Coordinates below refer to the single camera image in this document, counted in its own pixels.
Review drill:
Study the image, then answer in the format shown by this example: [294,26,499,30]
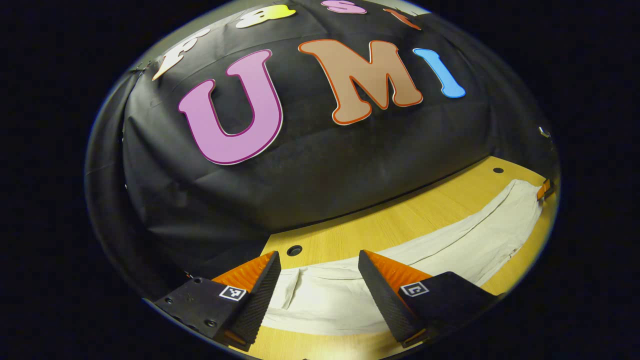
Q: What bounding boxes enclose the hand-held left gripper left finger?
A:
[154,250,282,351]

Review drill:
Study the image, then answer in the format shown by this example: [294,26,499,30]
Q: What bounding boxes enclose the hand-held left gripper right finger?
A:
[357,249,501,349]

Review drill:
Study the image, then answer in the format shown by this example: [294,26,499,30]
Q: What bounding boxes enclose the white jeans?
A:
[262,178,544,337]

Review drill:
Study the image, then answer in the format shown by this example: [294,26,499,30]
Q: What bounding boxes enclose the black backdrop cloth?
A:
[84,0,558,301]

